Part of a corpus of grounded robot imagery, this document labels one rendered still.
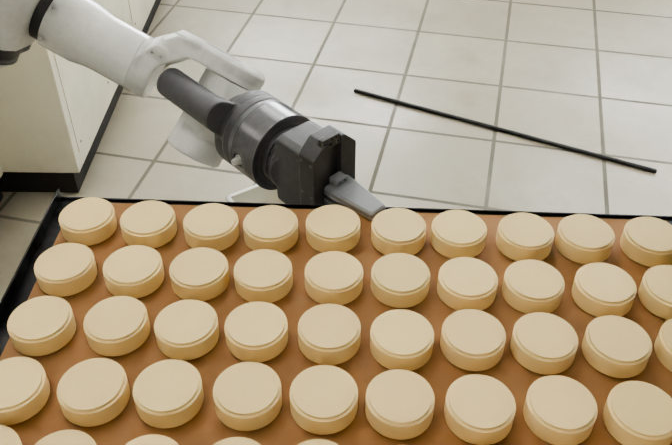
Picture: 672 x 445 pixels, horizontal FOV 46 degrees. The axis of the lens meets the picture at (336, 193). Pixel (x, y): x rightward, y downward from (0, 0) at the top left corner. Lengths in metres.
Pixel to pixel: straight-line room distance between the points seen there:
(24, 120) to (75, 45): 1.12
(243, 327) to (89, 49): 0.40
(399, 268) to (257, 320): 0.13
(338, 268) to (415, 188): 1.41
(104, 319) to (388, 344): 0.23
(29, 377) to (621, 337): 0.45
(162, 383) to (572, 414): 0.30
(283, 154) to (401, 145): 1.45
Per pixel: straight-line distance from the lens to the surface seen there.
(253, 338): 0.62
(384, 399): 0.58
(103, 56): 0.90
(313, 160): 0.74
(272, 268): 0.67
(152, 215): 0.74
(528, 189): 2.11
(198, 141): 0.88
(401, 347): 0.61
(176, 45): 0.88
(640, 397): 0.62
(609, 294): 0.69
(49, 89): 1.94
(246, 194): 1.81
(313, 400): 0.58
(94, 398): 0.61
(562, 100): 2.49
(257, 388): 0.59
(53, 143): 2.03
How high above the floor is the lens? 1.29
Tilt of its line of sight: 39 degrees down
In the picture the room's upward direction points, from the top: straight up
